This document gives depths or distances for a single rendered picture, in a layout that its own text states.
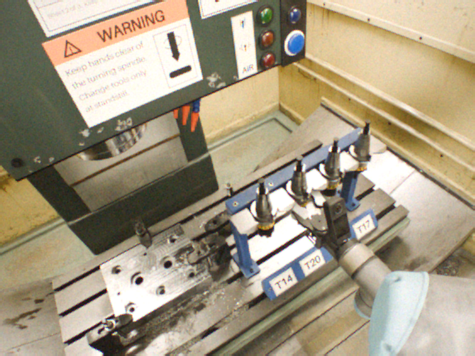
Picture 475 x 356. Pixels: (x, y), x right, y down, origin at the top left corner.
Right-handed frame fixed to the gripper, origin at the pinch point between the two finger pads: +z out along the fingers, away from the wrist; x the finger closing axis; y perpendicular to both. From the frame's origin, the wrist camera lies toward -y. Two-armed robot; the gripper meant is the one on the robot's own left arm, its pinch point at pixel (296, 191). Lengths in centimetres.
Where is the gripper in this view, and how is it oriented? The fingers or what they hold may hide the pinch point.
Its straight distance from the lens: 82.5
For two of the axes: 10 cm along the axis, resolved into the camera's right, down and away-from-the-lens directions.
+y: 1.1, 6.4, 7.6
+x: 8.5, -4.6, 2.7
